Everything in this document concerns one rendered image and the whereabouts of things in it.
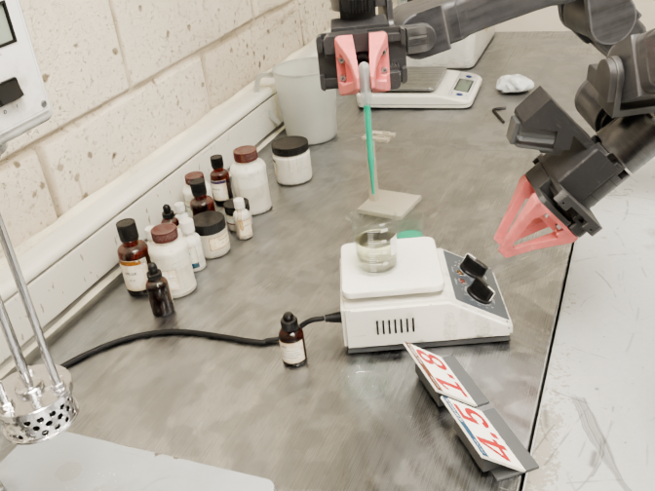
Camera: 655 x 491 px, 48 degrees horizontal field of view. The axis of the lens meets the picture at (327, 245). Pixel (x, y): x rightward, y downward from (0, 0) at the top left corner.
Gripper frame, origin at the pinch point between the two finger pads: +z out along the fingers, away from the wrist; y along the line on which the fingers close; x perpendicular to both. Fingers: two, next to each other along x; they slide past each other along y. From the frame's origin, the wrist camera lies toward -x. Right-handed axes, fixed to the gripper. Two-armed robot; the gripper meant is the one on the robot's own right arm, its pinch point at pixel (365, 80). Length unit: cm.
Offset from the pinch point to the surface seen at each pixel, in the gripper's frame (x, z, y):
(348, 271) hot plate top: 23.2, 0.4, -3.7
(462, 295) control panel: 25.8, 3.6, 9.5
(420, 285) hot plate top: 23.1, 5.0, 4.5
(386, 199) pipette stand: 31.1, -34.8, 2.7
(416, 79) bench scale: 27, -87, 13
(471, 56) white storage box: 28, -105, 28
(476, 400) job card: 31.5, 15.7, 9.0
